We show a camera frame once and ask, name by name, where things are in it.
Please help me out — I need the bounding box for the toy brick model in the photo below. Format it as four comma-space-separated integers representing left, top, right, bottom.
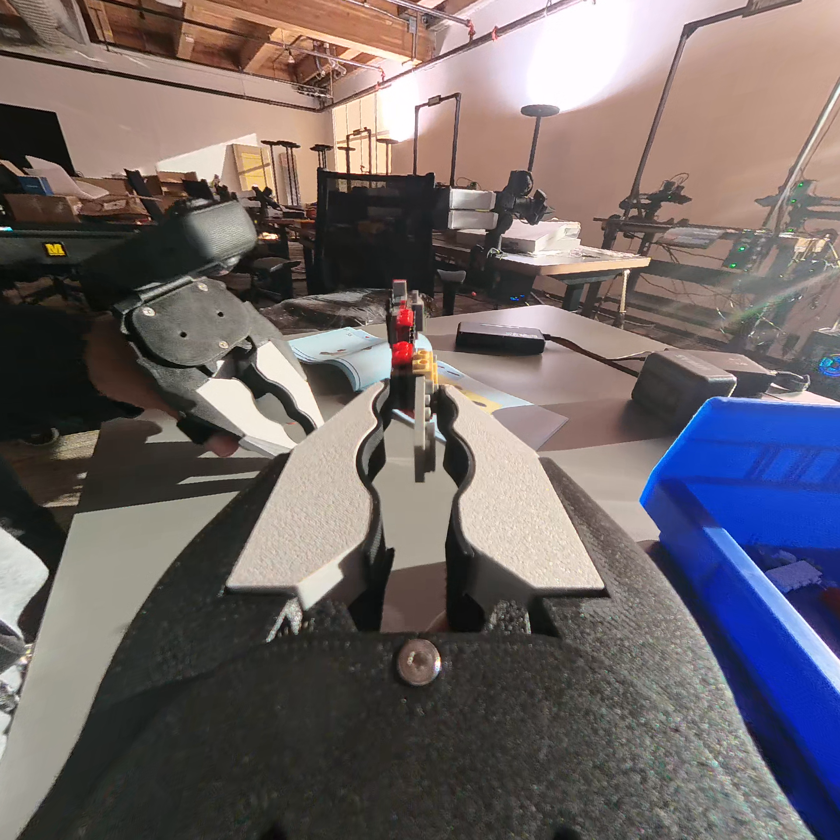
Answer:
385, 279, 441, 484

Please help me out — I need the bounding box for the yellow board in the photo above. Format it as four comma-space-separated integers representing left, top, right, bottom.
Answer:
233, 143, 277, 191

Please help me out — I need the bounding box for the person's torso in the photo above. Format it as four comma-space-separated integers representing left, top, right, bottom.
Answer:
0, 453, 67, 762

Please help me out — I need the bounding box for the black wall board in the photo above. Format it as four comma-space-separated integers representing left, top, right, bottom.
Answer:
0, 104, 76, 175

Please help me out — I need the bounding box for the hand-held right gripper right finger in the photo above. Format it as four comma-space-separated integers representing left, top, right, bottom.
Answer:
438, 382, 606, 614

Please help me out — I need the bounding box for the flat black device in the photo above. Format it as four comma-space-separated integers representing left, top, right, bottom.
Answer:
455, 320, 549, 357

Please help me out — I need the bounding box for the black cable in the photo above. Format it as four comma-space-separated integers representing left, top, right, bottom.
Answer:
543, 335, 643, 380

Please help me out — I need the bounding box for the computer with rainbow fans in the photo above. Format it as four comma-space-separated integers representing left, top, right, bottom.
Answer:
806, 328, 840, 383

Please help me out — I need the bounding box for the black mesh cart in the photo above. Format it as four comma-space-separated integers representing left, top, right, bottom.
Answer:
316, 167, 437, 298

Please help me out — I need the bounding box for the black office chair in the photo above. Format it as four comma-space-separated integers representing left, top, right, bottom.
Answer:
233, 256, 301, 304

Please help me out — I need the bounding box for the brick instruction booklet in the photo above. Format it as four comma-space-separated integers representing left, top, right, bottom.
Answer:
287, 326, 570, 452

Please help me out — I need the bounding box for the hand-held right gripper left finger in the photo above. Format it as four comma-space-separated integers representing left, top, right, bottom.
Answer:
225, 379, 395, 614

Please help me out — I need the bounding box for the white flat carton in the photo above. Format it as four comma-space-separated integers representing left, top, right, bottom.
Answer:
500, 220, 583, 255

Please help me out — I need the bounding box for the blue plastic bin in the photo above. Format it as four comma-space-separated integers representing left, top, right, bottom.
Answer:
640, 395, 840, 840

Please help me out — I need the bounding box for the black pipe frame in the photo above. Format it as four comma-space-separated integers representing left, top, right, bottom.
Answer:
412, 93, 463, 193
630, 0, 803, 221

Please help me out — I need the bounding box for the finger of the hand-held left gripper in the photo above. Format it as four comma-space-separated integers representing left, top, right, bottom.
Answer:
196, 377, 309, 460
238, 340, 327, 439

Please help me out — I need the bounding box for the grey desk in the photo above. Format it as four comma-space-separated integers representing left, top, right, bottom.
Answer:
0, 304, 840, 840

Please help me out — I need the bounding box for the wooden workbench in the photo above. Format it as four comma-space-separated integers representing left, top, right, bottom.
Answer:
432, 226, 652, 312

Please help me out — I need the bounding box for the silver wrapped bundle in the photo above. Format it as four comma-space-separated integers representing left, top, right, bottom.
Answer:
259, 289, 398, 337

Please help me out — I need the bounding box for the black power adapter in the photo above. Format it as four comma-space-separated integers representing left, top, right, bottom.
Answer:
631, 351, 739, 432
676, 346, 781, 398

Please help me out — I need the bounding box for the person's left forearm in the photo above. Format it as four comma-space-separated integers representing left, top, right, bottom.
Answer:
0, 298, 142, 434

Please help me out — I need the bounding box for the grey brick plate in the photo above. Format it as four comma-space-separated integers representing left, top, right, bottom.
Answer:
764, 558, 824, 595

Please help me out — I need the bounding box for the black camera robot arm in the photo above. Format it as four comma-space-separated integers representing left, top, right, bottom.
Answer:
484, 169, 557, 271

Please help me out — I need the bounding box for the pile of cardboard boxes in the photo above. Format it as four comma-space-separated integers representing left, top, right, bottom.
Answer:
0, 156, 201, 224

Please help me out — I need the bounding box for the person's left hand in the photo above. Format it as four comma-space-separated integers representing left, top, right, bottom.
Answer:
84, 315, 242, 460

